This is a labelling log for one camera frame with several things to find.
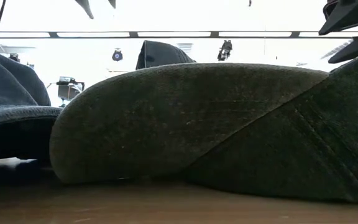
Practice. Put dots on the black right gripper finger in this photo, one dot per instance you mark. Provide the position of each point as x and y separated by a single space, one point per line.
357 48
346 15

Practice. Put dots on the white ceiling air vent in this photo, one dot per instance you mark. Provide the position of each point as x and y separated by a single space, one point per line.
186 46

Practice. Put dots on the black hanging ceiling camera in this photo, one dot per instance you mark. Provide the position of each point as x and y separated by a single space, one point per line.
225 48

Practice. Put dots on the long ceiling light bar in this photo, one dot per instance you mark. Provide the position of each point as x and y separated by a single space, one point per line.
134 34

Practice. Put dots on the dark navy baseball cap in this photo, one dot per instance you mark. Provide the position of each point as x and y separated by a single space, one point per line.
162 56

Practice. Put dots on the black desk frame with monitor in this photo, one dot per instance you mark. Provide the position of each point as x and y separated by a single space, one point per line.
68 91

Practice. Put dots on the grey diagonal ceiling duct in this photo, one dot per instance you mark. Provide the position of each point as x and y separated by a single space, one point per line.
337 49

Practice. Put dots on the faded blue denim baseball cap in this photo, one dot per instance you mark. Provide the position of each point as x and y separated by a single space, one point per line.
8 81

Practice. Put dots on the olive green baseball cap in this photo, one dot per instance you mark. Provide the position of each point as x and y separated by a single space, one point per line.
166 124

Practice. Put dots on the round black ceiling spotlight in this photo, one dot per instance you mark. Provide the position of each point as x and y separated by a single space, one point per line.
117 56
14 57

